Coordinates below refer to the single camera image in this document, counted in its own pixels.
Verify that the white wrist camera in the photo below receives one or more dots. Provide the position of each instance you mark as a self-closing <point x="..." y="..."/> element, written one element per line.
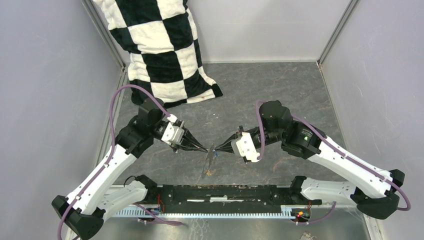
<point x="173" y="131"/>
<point x="247" y="148"/>

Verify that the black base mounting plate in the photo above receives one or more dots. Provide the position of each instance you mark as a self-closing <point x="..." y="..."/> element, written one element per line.
<point x="224" y="199"/>

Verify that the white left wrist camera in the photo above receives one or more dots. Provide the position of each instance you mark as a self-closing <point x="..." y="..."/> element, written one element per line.
<point x="173" y="131"/>

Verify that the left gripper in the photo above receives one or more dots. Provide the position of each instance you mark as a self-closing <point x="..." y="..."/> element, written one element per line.
<point x="189" y="137"/>

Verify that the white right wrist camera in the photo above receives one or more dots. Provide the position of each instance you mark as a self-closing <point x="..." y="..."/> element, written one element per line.
<point x="247" y="148"/>

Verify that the metal key organizer plate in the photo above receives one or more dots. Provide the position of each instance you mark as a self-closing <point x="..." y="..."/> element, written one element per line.
<point x="209" y="159"/>

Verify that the black white checkered blanket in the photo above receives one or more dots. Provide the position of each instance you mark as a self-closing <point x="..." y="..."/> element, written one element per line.
<point x="161" y="38"/>

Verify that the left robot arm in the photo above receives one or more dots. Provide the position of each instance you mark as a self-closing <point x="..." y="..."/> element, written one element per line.
<point x="86" y="208"/>

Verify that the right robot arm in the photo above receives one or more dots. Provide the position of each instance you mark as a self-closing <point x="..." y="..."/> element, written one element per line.
<point x="373" y="191"/>

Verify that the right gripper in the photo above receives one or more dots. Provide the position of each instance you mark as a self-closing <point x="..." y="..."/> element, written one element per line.
<point x="231" y="149"/>

